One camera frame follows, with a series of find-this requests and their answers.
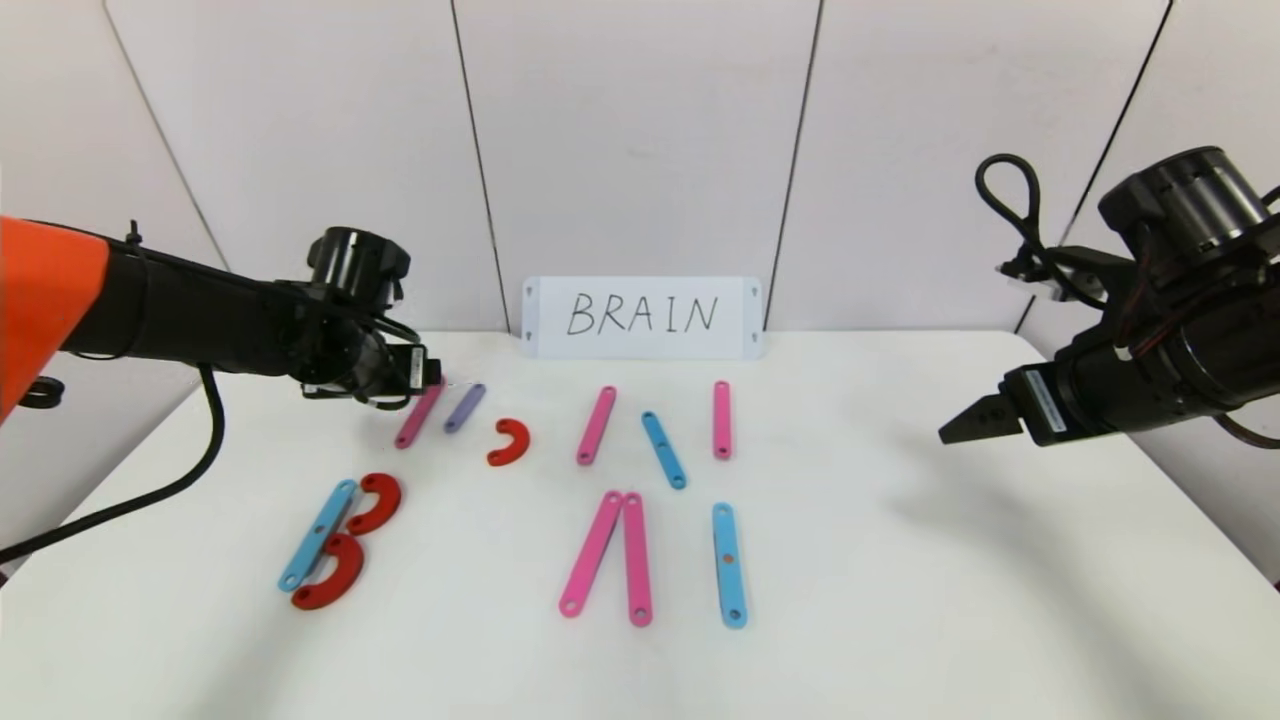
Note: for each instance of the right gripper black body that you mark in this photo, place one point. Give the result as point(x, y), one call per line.
point(1037, 400)

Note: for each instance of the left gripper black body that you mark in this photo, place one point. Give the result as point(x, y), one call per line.
point(421, 367)

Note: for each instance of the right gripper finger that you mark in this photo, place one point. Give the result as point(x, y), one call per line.
point(988, 421)

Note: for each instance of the long pink plastic bar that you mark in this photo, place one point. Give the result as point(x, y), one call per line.
point(591, 552)
point(415, 422)
point(596, 426)
point(637, 557)

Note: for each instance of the medium blue plastic bar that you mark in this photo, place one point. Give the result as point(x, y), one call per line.
point(664, 450)

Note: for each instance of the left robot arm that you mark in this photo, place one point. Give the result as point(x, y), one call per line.
point(200, 325)

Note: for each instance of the white BRAIN sign card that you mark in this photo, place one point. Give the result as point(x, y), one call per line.
point(600, 345)

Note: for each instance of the short purple plastic bar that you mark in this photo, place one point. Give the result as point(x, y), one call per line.
point(464, 408)

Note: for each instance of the small red plastic arc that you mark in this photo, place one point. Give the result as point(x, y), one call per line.
point(522, 439)

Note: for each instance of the large red plastic arc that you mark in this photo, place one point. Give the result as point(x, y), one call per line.
point(389, 503)
point(349, 574)

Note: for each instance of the long blue plastic bar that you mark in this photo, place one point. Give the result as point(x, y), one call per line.
point(318, 535)

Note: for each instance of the short pink plastic bar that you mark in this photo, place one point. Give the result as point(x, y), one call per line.
point(721, 420)

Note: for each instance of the blue bar with orange underside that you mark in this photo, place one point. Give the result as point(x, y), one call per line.
point(730, 585)

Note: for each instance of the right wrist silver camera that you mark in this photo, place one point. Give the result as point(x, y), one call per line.
point(1035, 282)

